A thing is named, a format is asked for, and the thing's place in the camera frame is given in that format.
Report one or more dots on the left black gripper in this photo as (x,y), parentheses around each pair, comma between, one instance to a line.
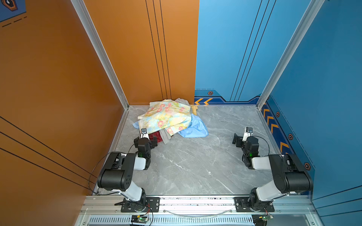
(154,141)

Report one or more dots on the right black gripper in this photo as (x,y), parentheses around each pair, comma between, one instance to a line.
(235,140)

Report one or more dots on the dark red cloth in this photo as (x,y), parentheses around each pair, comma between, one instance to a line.
(157,136)

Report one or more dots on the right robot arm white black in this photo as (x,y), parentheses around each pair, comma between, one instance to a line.
(288,176)

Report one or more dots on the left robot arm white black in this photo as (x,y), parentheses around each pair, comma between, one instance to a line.
(117,175)

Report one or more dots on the floral pastel cloth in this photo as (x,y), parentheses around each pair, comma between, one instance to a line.
(168,107)

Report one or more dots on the light blue cloth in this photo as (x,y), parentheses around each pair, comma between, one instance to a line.
(195,127)

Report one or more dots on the yellow cloth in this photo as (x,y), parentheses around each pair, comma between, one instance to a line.
(194,109)

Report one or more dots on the left green circuit board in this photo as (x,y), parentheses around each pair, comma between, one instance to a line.
(139,220)

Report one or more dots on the green circuit board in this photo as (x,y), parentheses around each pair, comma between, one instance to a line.
(261,220)
(139,220)

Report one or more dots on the right green circuit board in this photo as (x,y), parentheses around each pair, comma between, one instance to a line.
(261,220)

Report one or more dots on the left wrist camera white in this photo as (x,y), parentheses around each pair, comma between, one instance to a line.
(144,133)

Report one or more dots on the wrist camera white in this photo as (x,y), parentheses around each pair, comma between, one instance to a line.
(144,133)
(247,132)

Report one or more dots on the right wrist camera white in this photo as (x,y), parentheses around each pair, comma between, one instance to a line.
(247,132)

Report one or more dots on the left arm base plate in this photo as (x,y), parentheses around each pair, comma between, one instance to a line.
(141,206)

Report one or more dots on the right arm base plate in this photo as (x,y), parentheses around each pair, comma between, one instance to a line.
(245,204)

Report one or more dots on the front aluminium rail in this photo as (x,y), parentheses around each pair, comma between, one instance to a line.
(198,210)

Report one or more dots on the left aluminium corner post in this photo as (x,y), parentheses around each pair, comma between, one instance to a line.
(87,22)

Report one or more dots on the aluminium corner post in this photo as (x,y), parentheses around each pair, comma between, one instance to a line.
(87,22)
(298,35)

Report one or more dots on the right aluminium corner post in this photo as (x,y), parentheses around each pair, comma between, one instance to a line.
(298,35)

